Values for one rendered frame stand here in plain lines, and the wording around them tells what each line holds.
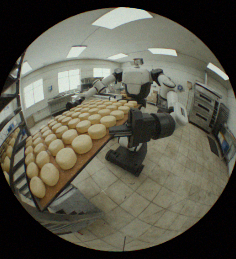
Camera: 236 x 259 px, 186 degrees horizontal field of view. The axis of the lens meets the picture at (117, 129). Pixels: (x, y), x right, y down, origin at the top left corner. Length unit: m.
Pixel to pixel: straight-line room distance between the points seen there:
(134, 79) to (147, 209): 1.44
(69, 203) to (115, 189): 0.65
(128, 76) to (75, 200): 1.42
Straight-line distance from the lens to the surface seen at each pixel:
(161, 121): 0.24
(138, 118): 0.20
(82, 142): 0.18
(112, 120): 0.24
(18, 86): 0.55
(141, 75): 0.71
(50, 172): 0.18
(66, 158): 0.17
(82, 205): 1.05
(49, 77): 4.93
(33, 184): 0.21
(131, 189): 1.17
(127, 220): 1.15
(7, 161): 0.28
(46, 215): 0.23
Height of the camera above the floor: 1.13
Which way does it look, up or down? 33 degrees down
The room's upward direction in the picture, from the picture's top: straight up
